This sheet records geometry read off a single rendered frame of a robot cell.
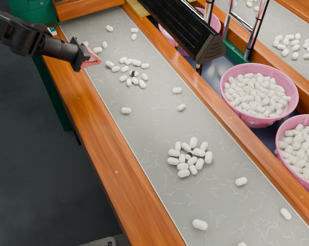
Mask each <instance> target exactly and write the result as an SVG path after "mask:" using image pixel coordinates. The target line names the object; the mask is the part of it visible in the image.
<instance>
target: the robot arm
mask: <svg viewBox="0 0 309 246"><path fill-rule="evenodd" d="M12 27H13V28H12ZM0 41H1V43H2V44H4V45H6V46H8V47H10V51H11V52H13V53H15V54H17V55H20V56H23V57H25V56H26V55H27V56H29V57H33V55H34V52H35V50H36V51H37V53H38V54H41V55H44V56H48V57H51V58H55V59H58V60H62V61H66V62H69V63H70V65H71V67H72V68H73V70H74V71H75V72H79V71H80V69H83V68H85V67H88V66H91V65H97V64H100V63H101V61H102V60H101V59H100V58H99V57H98V56H97V55H96V54H95V53H94V52H93V51H92V50H91V49H90V48H89V47H88V46H87V45H86V44H83V43H81V45H79V43H78V41H77V38H75V37H72V39H71V41H70V42H67V41H64V40H60V39H57V38H54V37H53V35H52V34H51V32H50V31H49V30H48V29H47V27H46V26H45V25H44V24H42V23H34V24H33V23H31V22H28V21H26V20H21V19H19V18H18V17H14V16H12V15H10V14H8V13H6V12H2V11H0ZM90 57H93V58H94V59H96V60H95V61H94V60H89V59H90Z"/></svg>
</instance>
